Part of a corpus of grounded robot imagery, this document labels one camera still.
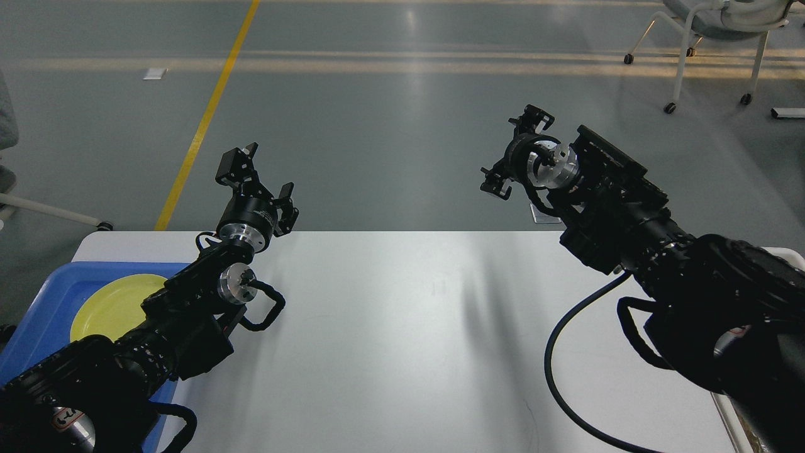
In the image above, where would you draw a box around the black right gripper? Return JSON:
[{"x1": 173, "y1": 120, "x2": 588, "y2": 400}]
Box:
[{"x1": 480, "y1": 105, "x2": 560, "y2": 201}]

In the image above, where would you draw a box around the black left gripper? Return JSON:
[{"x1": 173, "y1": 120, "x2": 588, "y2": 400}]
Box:
[{"x1": 215, "y1": 143, "x2": 299, "y2": 254}]

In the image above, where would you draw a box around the yellow plate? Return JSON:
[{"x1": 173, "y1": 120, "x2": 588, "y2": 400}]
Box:
[{"x1": 69, "y1": 274, "x2": 167, "y2": 342}]

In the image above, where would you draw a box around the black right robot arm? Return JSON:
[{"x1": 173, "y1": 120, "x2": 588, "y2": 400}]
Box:
[{"x1": 480, "y1": 105, "x2": 804, "y2": 452}]

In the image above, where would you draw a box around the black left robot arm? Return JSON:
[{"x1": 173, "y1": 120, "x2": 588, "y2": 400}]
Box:
[{"x1": 2, "y1": 143, "x2": 299, "y2": 452}]

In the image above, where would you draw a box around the floor outlet plate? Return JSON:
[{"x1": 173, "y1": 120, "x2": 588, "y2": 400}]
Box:
[
  {"x1": 142, "y1": 68, "x2": 169, "y2": 81},
  {"x1": 530, "y1": 204, "x2": 562, "y2": 225}
]

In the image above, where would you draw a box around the floor outlet plate left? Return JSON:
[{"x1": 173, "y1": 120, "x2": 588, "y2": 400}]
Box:
[{"x1": 142, "y1": 68, "x2": 169, "y2": 81}]

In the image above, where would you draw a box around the grey office chair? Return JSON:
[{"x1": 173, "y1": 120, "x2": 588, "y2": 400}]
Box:
[{"x1": 623, "y1": 1, "x2": 794, "y2": 115}]

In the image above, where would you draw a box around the blue plastic tray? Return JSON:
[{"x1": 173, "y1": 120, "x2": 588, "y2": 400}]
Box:
[{"x1": 2, "y1": 263, "x2": 197, "y2": 452}]

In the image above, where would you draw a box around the white chair base left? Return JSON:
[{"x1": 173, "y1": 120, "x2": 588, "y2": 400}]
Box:
[{"x1": 1, "y1": 74, "x2": 113, "y2": 232}]

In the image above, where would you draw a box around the white object far right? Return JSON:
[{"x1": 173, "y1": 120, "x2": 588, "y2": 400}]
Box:
[{"x1": 770, "y1": 107, "x2": 805, "y2": 120}]

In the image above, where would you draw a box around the white plastic bin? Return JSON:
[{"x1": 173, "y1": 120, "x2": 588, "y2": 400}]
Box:
[{"x1": 711, "y1": 247, "x2": 804, "y2": 452}]

